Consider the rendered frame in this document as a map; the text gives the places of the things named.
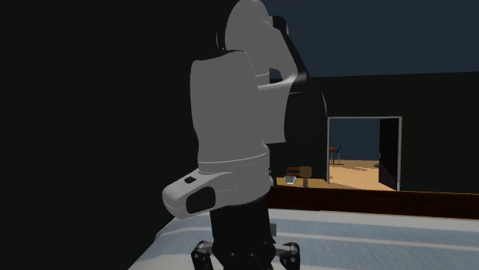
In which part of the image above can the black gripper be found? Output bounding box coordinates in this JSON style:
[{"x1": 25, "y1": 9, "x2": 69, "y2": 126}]
[{"x1": 190, "y1": 195, "x2": 302, "y2": 270}]

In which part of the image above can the dark open door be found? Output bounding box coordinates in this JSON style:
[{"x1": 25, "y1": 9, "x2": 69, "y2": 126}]
[{"x1": 326, "y1": 116, "x2": 404, "y2": 192}]

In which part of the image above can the bed with brown frame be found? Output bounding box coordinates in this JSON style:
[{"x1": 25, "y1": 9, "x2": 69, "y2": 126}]
[{"x1": 127, "y1": 185, "x2": 479, "y2": 270}]

